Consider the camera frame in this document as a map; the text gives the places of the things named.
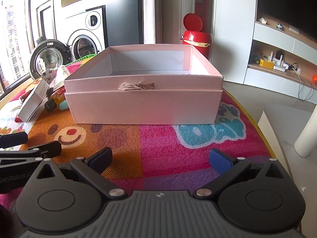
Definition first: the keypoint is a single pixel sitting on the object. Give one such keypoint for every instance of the yellow tube with black cap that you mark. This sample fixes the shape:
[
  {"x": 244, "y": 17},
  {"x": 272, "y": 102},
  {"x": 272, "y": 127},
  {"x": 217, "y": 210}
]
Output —
[{"x": 58, "y": 97}]

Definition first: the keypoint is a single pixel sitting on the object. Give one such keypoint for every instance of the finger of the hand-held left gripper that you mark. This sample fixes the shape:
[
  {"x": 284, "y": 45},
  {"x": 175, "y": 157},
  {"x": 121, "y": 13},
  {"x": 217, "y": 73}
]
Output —
[
  {"x": 47, "y": 149},
  {"x": 12, "y": 138}
]

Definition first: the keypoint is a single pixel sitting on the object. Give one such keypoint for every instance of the red tube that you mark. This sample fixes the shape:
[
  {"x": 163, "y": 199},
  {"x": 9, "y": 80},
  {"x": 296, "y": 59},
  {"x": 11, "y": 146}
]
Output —
[{"x": 24, "y": 97}]

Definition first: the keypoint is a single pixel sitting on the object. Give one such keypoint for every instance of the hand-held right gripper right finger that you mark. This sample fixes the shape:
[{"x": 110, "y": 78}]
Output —
[{"x": 220, "y": 160}]

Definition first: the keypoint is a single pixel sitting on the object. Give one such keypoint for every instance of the dark door panel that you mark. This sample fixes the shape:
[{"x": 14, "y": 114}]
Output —
[{"x": 123, "y": 12}]

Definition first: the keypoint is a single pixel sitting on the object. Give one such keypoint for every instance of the silver metal bracket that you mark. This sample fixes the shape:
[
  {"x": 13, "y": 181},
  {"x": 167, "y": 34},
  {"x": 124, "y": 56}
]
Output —
[{"x": 48, "y": 75}]

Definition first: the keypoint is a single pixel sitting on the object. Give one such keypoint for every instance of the colourful printed play mat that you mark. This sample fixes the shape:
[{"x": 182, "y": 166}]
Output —
[{"x": 158, "y": 148}]

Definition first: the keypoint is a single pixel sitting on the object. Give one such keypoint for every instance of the pink cardboard box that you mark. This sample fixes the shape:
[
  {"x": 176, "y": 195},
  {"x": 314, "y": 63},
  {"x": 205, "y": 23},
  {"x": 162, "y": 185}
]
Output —
[{"x": 138, "y": 104}]

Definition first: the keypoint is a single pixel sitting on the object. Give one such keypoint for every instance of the small white carton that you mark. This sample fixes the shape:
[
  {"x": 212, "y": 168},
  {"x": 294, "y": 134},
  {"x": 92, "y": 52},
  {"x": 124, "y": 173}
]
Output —
[{"x": 32, "y": 99}]

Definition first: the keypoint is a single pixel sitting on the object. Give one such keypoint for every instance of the round washing machine door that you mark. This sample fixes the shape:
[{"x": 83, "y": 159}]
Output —
[{"x": 45, "y": 60}]

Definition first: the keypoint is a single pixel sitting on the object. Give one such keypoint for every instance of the white television cabinet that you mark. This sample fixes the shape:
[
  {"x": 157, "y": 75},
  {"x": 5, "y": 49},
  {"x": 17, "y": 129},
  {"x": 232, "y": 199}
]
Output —
[{"x": 270, "y": 33}]

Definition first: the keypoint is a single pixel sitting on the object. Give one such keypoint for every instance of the yellow toy truck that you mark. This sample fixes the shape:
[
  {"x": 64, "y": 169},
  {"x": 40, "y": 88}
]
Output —
[{"x": 266, "y": 64}]

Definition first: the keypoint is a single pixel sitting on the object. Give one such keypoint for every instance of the black television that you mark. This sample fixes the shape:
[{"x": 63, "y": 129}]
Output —
[{"x": 287, "y": 2}]

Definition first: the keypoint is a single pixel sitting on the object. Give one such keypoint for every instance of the white power strip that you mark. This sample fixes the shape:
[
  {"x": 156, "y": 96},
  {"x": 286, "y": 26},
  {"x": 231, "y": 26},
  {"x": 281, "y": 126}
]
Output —
[{"x": 292, "y": 68}]

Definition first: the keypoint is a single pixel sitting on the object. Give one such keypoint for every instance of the silver washing machine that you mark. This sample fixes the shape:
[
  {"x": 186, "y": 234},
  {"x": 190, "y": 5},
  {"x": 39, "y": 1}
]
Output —
[{"x": 86, "y": 34}]

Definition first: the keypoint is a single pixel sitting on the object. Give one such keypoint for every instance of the red trash can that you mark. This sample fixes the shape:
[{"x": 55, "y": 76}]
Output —
[{"x": 195, "y": 38}]

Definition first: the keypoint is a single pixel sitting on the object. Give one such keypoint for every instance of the white router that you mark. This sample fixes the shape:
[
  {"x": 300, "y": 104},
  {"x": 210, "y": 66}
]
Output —
[{"x": 278, "y": 59}]

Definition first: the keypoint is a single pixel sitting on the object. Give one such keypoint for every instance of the black flashlight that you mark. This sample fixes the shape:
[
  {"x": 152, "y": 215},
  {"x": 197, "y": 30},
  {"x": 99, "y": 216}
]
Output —
[{"x": 62, "y": 76}]

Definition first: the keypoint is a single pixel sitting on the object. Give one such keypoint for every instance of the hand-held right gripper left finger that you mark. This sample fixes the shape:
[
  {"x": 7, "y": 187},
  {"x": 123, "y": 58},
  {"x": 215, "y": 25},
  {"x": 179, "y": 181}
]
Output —
[{"x": 102, "y": 158}]

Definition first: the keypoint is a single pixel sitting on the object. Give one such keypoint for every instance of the window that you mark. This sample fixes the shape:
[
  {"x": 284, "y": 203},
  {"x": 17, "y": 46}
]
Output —
[{"x": 12, "y": 42}]

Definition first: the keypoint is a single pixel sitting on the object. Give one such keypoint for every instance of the white cylindrical post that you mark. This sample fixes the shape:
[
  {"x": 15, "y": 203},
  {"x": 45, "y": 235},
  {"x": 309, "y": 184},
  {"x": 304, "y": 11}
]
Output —
[{"x": 307, "y": 133}]

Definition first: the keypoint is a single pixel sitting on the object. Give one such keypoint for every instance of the small teal object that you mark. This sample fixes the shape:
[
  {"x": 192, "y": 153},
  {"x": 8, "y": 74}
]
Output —
[{"x": 64, "y": 105}]

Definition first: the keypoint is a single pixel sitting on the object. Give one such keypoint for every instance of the small white shelf ornament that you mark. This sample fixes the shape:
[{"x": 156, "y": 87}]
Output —
[{"x": 261, "y": 20}]

